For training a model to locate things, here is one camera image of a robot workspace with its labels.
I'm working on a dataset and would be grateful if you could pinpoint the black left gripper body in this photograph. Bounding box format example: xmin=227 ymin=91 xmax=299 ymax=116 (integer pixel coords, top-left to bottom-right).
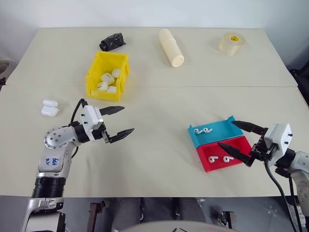
xmin=92 ymin=123 xmax=112 ymax=145

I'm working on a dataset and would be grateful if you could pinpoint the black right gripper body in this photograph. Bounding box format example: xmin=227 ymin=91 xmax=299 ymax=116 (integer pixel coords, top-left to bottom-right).
xmin=250 ymin=132 xmax=276 ymax=161

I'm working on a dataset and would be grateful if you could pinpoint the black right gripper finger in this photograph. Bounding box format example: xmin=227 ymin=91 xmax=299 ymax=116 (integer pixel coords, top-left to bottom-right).
xmin=217 ymin=142 xmax=254 ymax=168
xmin=231 ymin=120 xmax=268 ymax=136

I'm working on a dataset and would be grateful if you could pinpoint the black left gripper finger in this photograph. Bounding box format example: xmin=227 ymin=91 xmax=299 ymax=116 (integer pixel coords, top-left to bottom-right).
xmin=99 ymin=106 xmax=126 ymax=117
xmin=108 ymin=128 xmax=135 ymax=145

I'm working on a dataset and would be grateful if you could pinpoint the yellow plastic bin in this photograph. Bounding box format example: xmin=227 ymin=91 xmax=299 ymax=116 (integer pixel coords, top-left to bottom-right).
xmin=84 ymin=50 xmax=131 ymax=102

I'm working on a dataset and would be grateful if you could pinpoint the red plastic tray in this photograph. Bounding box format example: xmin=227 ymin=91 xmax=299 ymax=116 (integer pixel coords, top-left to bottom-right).
xmin=196 ymin=135 xmax=253 ymax=173

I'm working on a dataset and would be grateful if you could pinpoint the blue plastic tray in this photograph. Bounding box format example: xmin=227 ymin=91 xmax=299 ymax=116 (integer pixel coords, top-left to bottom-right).
xmin=188 ymin=115 xmax=244 ymax=148

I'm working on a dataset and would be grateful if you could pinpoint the black rolled plastic bag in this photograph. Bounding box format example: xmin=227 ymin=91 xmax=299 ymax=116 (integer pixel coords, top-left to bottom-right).
xmin=98 ymin=33 xmax=127 ymax=52

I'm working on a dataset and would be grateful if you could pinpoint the translucent tape roll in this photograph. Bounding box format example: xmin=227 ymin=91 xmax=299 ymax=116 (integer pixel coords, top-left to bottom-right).
xmin=218 ymin=32 xmax=247 ymax=57

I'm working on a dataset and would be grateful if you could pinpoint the cream paper cup stack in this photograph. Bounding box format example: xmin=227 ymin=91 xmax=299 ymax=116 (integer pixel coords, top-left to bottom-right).
xmin=158 ymin=28 xmax=185 ymax=69

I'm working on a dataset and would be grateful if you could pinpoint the pale rounded robot torso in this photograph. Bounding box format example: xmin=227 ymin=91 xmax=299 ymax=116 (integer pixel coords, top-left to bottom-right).
xmin=124 ymin=220 xmax=219 ymax=232

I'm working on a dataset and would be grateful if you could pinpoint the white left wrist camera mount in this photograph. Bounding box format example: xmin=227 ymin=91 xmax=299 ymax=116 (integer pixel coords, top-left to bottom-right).
xmin=80 ymin=105 xmax=104 ymax=142

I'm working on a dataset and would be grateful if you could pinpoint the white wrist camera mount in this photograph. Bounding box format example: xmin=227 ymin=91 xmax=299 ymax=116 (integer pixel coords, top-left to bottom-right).
xmin=80 ymin=105 xmax=104 ymax=142
xmin=264 ymin=123 xmax=293 ymax=158

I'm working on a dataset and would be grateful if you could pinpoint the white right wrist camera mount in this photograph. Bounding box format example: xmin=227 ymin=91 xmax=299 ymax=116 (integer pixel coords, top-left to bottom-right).
xmin=264 ymin=123 xmax=293 ymax=158

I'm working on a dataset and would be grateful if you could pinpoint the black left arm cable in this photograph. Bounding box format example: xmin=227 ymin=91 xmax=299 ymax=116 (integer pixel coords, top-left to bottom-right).
xmin=68 ymin=98 xmax=88 ymax=159

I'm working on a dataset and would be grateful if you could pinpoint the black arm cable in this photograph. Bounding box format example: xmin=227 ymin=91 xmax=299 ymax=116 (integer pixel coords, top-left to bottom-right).
xmin=68 ymin=98 xmax=88 ymax=159
xmin=288 ymin=176 xmax=304 ymax=229
xmin=264 ymin=159 xmax=301 ymax=232

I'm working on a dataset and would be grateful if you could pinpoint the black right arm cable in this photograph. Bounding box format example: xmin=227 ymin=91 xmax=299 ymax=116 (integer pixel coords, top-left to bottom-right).
xmin=264 ymin=159 xmax=301 ymax=232
xmin=288 ymin=176 xmax=304 ymax=229

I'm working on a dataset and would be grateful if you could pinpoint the brown metal bracket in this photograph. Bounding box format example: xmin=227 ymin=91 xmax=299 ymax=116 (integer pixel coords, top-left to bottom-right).
xmin=87 ymin=202 xmax=105 ymax=232
xmin=218 ymin=211 xmax=237 ymax=229

